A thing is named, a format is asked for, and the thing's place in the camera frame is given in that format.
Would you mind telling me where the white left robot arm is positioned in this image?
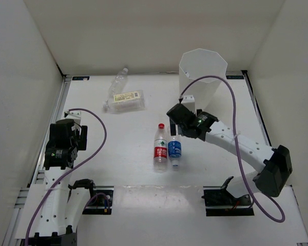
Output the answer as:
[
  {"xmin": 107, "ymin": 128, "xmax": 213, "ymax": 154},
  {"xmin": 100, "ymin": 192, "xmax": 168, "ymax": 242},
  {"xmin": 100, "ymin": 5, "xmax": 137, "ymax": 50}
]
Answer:
[{"xmin": 25, "ymin": 118, "xmax": 98, "ymax": 245}]

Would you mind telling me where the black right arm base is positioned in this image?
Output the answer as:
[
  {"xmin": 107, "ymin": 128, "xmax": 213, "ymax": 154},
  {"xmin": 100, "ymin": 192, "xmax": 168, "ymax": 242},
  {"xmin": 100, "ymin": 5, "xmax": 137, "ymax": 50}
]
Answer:
[{"xmin": 201, "ymin": 176, "xmax": 254, "ymax": 217}]

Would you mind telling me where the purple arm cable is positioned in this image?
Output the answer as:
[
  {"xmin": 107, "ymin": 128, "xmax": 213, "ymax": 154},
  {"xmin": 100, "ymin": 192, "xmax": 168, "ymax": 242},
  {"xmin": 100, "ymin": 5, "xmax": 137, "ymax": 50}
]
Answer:
[
  {"xmin": 25, "ymin": 108, "xmax": 108, "ymax": 246},
  {"xmin": 179, "ymin": 75, "xmax": 286, "ymax": 222}
]

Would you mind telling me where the clear bottle yellow label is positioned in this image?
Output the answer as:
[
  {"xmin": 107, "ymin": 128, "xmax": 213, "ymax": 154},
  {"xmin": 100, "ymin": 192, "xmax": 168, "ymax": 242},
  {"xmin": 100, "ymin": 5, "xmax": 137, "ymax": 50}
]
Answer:
[{"xmin": 103, "ymin": 90, "xmax": 145, "ymax": 114}]

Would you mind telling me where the white polygonal plastic bin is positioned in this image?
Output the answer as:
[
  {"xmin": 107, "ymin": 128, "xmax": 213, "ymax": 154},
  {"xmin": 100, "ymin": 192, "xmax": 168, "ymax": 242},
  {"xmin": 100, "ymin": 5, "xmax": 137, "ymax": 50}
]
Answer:
[{"xmin": 179, "ymin": 48, "xmax": 228, "ymax": 113}]

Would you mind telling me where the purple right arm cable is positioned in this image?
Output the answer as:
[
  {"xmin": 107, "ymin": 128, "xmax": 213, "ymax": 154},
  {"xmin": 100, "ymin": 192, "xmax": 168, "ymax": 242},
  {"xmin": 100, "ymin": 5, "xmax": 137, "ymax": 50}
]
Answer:
[{"xmin": 179, "ymin": 75, "xmax": 286, "ymax": 222}]

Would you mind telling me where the clear ribbed plastic bottle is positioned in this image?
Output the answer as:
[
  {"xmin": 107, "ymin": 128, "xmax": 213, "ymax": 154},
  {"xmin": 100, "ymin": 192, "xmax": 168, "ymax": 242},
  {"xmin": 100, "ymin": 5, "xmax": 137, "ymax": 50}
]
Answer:
[{"xmin": 108, "ymin": 68, "xmax": 128, "ymax": 98}]

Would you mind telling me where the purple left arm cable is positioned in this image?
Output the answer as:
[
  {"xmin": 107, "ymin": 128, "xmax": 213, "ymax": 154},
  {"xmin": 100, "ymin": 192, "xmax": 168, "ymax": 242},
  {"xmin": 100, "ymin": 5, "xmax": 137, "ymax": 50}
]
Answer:
[{"xmin": 25, "ymin": 108, "xmax": 108, "ymax": 246}]

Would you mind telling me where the red label plastic bottle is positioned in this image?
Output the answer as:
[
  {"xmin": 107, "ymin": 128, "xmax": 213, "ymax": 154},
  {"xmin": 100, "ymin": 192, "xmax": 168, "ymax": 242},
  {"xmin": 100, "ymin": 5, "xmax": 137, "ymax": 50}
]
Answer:
[{"xmin": 153, "ymin": 123, "xmax": 167, "ymax": 173}]

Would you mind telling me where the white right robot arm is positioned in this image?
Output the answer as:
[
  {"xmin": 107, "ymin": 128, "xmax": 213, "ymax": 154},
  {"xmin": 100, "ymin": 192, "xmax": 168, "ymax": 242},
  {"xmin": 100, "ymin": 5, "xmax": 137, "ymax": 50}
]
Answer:
[{"xmin": 167, "ymin": 104, "xmax": 293, "ymax": 205}]

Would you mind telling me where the blue label plastic bottle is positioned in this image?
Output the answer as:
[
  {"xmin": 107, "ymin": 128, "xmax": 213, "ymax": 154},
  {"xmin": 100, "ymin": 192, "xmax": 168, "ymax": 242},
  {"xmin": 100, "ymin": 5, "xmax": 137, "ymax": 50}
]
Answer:
[{"xmin": 168, "ymin": 135, "xmax": 182, "ymax": 170}]

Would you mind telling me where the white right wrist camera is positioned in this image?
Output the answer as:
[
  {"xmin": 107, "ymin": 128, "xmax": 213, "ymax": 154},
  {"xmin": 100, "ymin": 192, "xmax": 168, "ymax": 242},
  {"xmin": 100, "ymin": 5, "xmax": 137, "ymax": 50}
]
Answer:
[{"xmin": 181, "ymin": 95, "xmax": 196, "ymax": 114}]

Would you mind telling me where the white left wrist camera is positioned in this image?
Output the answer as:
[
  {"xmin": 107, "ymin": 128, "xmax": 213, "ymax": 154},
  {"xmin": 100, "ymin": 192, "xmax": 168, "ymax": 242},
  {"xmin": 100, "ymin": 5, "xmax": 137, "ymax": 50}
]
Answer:
[{"xmin": 64, "ymin": 111, "xmax": 82, "ymax": 125}]

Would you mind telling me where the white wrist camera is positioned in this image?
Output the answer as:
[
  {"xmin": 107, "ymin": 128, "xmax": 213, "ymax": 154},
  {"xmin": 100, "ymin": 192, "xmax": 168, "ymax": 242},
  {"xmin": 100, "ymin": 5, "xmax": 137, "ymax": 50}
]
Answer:
[
  {"xmin": 64, "ymin": 111, "xmax": 82, "ymax": 125},
  {"xmin": 181, "ymin": 95, "xmax": 196, "ymax": 114}
]

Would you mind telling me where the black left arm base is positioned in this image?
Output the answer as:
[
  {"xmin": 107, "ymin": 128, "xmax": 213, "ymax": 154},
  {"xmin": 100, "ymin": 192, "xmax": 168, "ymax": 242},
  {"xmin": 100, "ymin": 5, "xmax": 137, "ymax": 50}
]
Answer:
[{"xmin": 83, "ymin": 186, "xmax": 114, "ymax": 215}]

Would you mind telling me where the aluminium left frame rail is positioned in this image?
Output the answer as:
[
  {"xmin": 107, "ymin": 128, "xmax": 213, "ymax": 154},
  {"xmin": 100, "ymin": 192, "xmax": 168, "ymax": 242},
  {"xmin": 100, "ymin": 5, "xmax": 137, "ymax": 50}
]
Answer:
[{"xmin": 2, "ymin": 74, "xmax": 72, "ymax": 245}]

